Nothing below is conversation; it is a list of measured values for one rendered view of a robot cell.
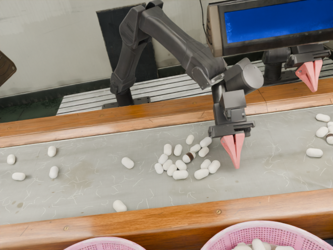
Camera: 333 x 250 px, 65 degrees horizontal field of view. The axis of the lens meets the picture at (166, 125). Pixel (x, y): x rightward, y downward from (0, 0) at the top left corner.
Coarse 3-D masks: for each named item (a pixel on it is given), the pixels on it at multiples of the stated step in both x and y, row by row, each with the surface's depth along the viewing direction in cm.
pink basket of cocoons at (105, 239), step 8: (88, 240) 48; (96, 240) 48; (104, 240) 48; (112, 240) 48; (120, 240) 48; (128, 240) 47; (72, 248) 48; (80, 248) 48; (88, 248) 49; (96, 248) 49; (104, 248) 49; (112, 248) 49; (120, 248) 48; (128, 248) 47; (136, 248) 46
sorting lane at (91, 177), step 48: (48, 144) 80; (96, 144) 76; (144, 144) 73; (192, 144) 70; (288, 144) 65; (0, 192) 66; (48, 192) 64; (96, 192) 61; (144, 192) 59; (192, 192) 57; (240, 192) 56; (288, 192) 54
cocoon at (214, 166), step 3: (213, 162) 61; (216, 162) 61; (219, 162) 61; (210, 165) 61; (213, 165) 60; (216, 165) 61; (219, 165) 61; (210, 168) 60; (213, 168) 60; (216, 168) 60; (210, 171) 60; (213, 171) 60
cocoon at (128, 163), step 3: (123, 159) 66; (126, 159) 66; (129, 159) 66; (123, 162) 66; (126, 162) 65; (129, 162) 65; (132, 162) 66; (126, 165) 65; (129, 165) 65; (132, 165) 65; (129, 168) 66
